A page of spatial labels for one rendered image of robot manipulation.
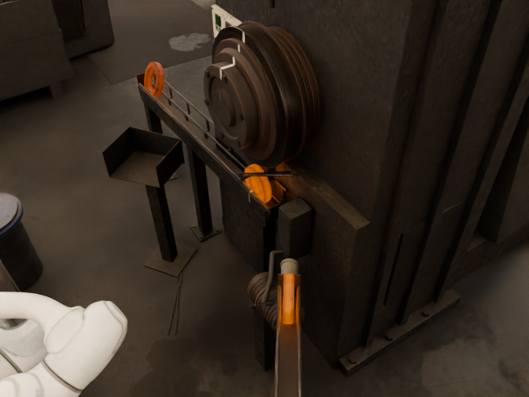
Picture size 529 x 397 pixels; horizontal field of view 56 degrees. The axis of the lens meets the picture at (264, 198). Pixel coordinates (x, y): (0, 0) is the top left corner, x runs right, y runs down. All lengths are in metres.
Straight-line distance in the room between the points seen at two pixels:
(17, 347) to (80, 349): 0.69
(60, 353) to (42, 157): 2.54
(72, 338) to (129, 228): 1.81
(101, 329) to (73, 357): 0.07
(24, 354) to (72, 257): 1.11
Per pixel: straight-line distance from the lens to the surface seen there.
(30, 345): 1.77
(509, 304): 2.68
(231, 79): 1.52
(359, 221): 1.59
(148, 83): 2.83
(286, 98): 1.48
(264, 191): 1.84
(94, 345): 1.08
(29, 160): 3.56
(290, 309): 1.52
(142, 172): 2.25
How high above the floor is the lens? 2.00
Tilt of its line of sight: 43 degrees down
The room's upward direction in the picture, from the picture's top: 1 degrees counter-clockwise
